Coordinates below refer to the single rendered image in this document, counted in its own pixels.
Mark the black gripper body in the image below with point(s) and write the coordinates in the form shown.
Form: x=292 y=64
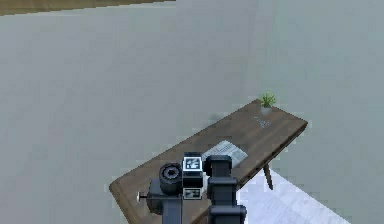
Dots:
x=170 y=178

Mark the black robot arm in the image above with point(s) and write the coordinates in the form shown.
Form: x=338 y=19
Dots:
x=221 y=190

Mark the grey newspaper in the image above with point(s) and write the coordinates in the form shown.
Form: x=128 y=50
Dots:
x=230 y=151

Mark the brown wooden table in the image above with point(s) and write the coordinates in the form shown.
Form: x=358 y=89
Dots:
x=240 y=133

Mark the small silver keys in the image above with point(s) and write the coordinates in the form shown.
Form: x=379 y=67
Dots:
x=262 y=122

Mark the green house plant white pot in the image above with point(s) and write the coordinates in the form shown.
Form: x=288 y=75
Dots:
x=267 y=102

